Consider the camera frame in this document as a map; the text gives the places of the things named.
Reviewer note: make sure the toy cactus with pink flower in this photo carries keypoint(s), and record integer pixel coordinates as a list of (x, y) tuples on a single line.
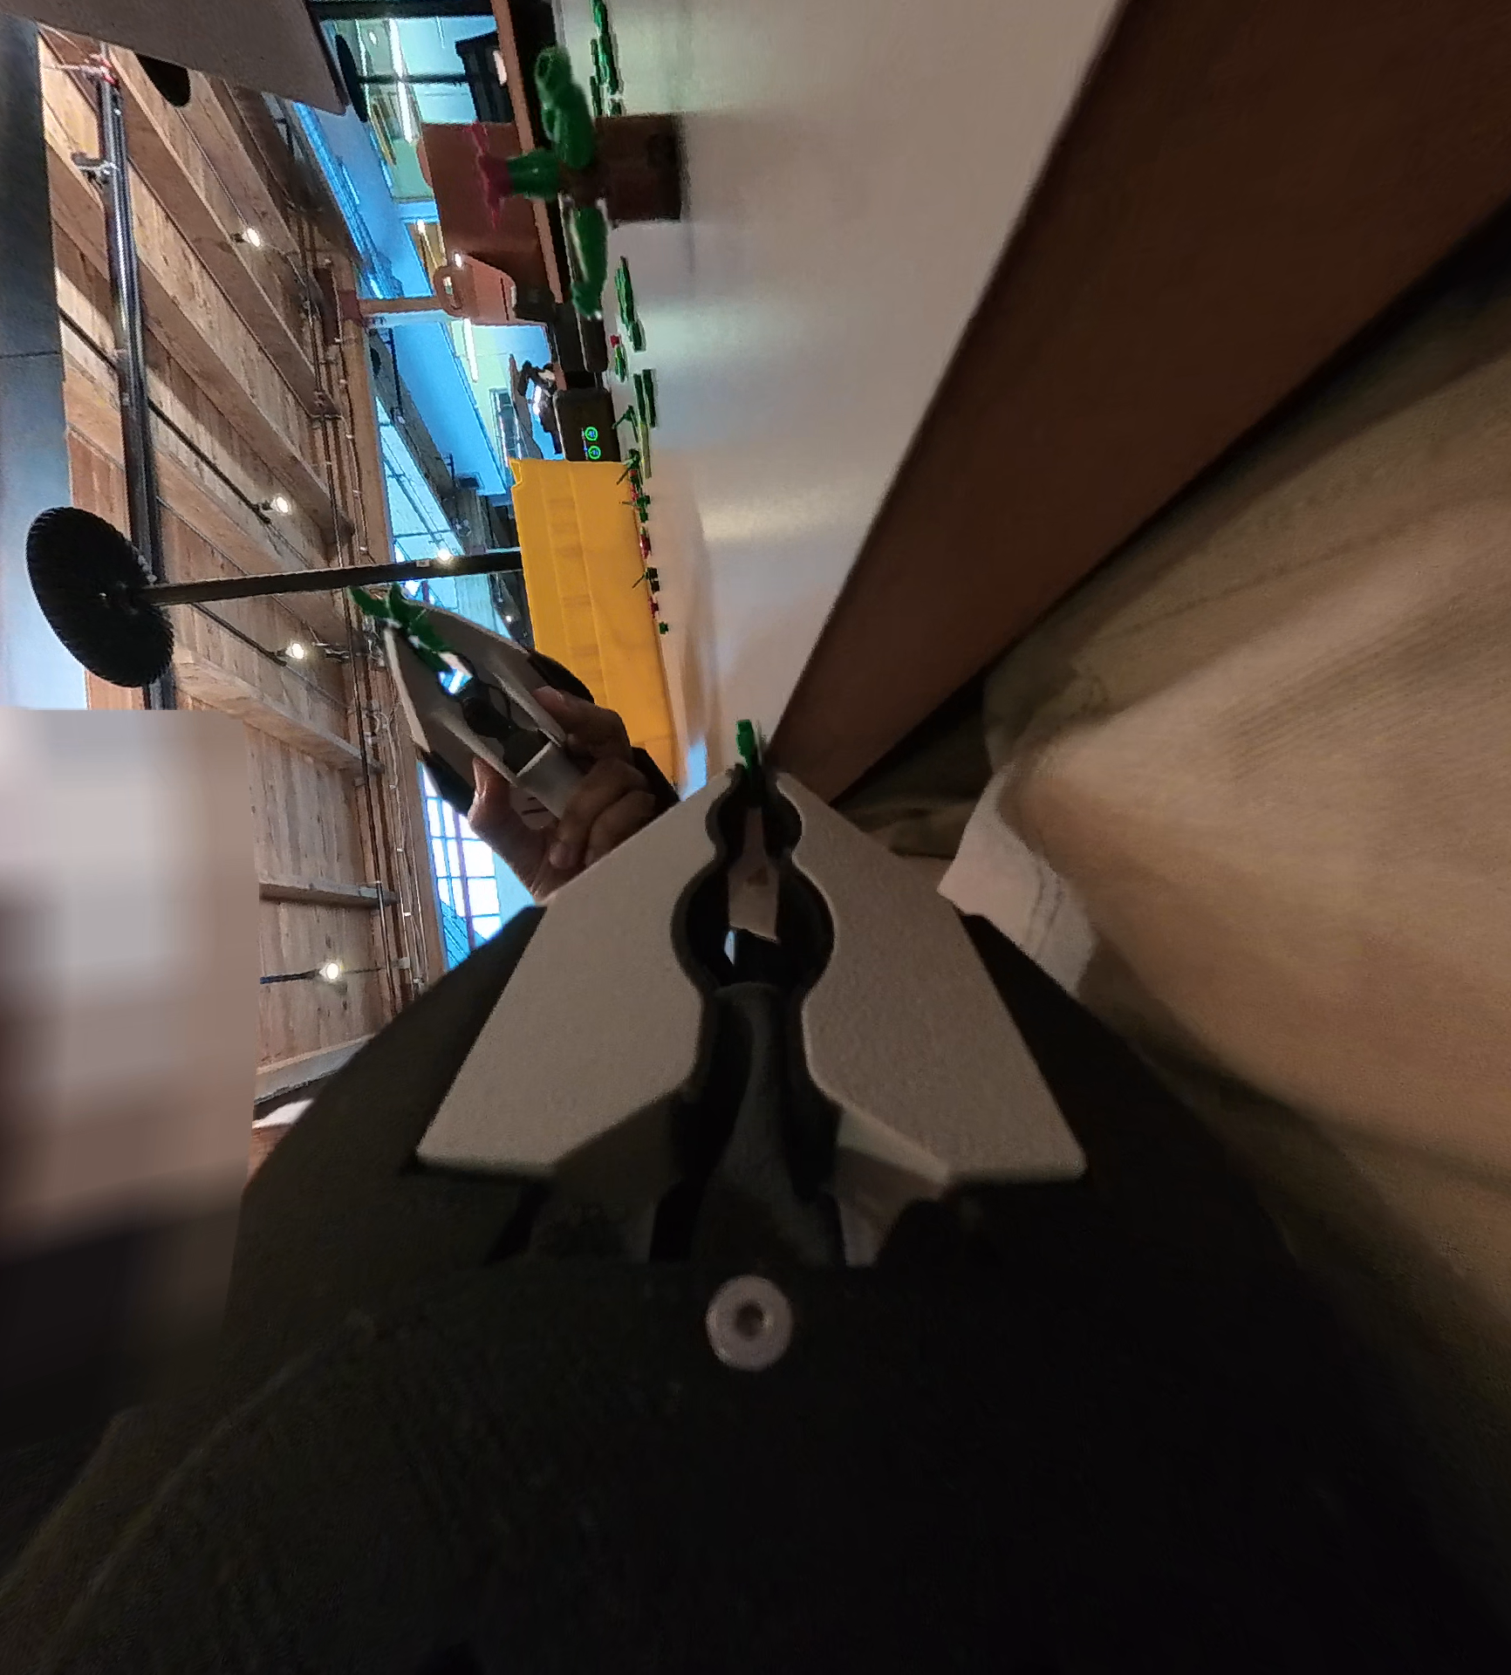
[(639, 170)]

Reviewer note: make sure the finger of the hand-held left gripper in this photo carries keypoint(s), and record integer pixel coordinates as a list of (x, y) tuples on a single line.
[(436, 708), (507, 676)]

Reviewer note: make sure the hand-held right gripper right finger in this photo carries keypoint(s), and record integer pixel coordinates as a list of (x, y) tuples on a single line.
[(939, 1034)]

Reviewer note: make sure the scattered green leaf pieces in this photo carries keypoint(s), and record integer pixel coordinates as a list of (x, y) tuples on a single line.
[(628, 299)]

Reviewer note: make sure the black disc on pole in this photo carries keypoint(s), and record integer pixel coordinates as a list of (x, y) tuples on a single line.
[(101, 597)]

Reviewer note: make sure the green toy plant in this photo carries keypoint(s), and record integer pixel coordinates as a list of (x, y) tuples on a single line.
[(404, 620)]

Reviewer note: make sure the black battery charger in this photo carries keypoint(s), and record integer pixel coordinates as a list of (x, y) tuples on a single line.
[(588, 432)]

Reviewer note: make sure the yellow plastic bin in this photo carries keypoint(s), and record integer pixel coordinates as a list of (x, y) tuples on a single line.
[(585, 590)]

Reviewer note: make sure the small green leaf piece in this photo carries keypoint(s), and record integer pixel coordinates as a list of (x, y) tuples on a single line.
[(748, 748)]

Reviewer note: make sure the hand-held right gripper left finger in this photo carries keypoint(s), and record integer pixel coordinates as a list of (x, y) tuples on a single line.
[(573, 1034)]

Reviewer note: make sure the person's left hand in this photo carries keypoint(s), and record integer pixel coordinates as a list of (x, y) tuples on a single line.
[(585, 852)]

